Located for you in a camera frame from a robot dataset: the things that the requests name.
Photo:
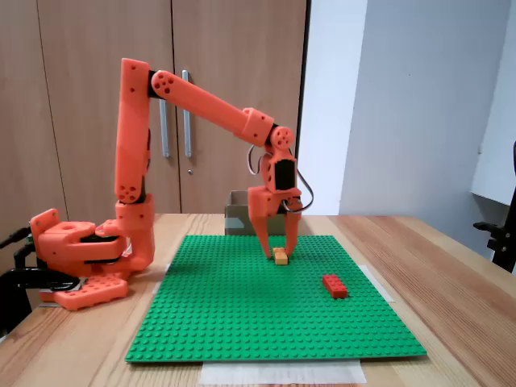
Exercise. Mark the black stand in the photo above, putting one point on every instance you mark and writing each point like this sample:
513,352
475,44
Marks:
504,246

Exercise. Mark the green lego baseplate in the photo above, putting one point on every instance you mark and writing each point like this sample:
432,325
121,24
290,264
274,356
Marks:
262,314

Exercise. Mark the wooden cabinet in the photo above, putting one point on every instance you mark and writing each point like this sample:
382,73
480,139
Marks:
80,60

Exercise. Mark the yellow lego block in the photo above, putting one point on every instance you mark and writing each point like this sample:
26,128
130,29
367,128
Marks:
280,259

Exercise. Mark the translucent tape strip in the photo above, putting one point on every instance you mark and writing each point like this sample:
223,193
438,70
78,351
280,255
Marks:
383,288
156,288
282,373

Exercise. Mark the cardboard box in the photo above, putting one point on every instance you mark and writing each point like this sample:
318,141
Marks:
235,211

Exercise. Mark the red lego block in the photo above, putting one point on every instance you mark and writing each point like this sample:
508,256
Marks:
335,286

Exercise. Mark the black table clamp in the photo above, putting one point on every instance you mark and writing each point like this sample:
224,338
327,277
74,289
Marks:
24,280

